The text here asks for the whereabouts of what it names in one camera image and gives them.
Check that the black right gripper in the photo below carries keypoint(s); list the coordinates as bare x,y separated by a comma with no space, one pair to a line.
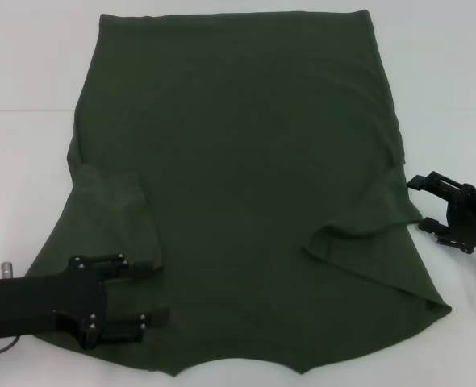
474,221

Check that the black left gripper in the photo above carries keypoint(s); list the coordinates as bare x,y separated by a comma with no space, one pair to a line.
28,304

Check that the dark green t-shirt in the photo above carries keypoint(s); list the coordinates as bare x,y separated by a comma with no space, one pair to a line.
242,161

